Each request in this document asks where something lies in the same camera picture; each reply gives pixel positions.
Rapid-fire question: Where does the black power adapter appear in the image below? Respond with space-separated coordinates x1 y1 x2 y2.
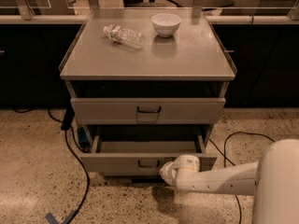
61 105 75 131

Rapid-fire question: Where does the grey drawer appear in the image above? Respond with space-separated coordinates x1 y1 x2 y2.
71 98 225 124
79 136 217 176

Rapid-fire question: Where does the grey top drawer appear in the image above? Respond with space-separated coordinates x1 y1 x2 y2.
71 98 225 124

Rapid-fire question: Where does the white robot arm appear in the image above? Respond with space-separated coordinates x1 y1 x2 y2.
160 139 299 224

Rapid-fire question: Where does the black cable floor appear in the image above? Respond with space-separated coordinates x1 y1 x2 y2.
208 131 277 224
12 107 92 224

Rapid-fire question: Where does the clear plastic water bottle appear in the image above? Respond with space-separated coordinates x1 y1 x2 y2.
103 24 146 49

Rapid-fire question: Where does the grey metal drawer cabinet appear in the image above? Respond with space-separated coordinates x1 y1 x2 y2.
58 7 237 142

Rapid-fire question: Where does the white ceramic bowl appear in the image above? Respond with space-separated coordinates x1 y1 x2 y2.
151 13 181 37

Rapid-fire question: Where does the blue tape floor mark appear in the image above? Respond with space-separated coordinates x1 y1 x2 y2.
45 213 73 224

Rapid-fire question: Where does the blue power box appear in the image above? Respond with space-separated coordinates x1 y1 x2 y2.
77 127 90 148

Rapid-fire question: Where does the black cable right floor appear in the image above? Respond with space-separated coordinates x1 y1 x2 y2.
208 131 277 224

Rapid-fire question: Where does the black cable left floor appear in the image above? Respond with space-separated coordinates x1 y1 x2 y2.
12 107 92 224

